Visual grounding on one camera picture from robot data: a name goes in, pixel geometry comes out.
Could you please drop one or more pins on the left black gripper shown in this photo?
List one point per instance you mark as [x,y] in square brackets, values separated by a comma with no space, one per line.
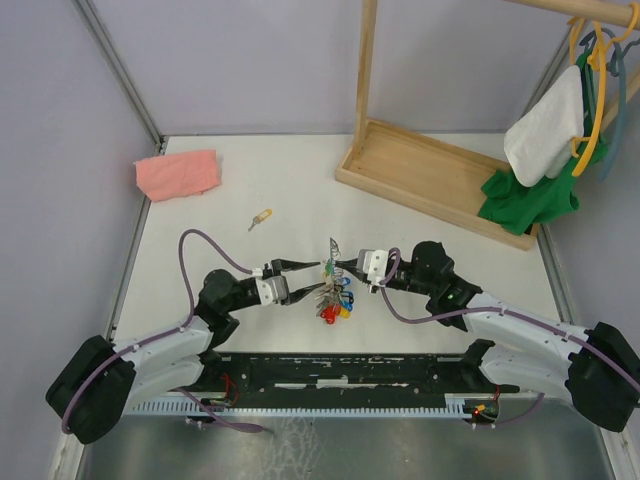
[276,265]

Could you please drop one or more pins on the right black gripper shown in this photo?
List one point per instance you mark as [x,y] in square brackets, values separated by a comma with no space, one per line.
[353,266]

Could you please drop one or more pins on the metal key organizer with keys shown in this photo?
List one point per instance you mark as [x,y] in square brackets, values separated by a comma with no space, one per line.
[334,301]

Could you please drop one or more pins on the key with yellow tag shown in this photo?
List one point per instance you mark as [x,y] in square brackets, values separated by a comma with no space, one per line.
[259,218]

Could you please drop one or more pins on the key with green tag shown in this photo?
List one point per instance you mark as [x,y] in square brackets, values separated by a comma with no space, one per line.
[328,271]

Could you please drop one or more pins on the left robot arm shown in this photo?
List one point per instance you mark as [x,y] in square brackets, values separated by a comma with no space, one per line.
[104,380]

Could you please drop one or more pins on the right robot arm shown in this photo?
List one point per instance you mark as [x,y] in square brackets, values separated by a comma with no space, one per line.
[595,370]

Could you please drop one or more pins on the wooden clothes rack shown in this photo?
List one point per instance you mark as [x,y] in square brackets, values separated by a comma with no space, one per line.
[443,180]

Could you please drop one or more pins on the pink folded cloth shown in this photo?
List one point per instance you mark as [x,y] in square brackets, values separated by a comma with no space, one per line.
[179,175]

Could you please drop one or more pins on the green garment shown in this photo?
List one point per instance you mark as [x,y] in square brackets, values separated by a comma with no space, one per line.
[515,207]

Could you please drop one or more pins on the white towel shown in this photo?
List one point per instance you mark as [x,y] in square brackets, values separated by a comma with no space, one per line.
[538,144]

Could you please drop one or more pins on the yellow hanger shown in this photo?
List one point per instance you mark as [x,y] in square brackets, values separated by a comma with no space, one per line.
[592,95]

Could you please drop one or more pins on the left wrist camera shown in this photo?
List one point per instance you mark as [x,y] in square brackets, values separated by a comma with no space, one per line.
[272,290]

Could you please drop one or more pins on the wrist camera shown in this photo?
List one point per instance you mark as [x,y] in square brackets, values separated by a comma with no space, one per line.
[372,266]
[272,290]

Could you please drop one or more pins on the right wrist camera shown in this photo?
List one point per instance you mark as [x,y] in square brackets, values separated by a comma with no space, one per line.
[372,266]

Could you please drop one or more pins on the white cable duct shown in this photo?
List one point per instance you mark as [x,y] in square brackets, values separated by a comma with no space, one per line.
[174,405]

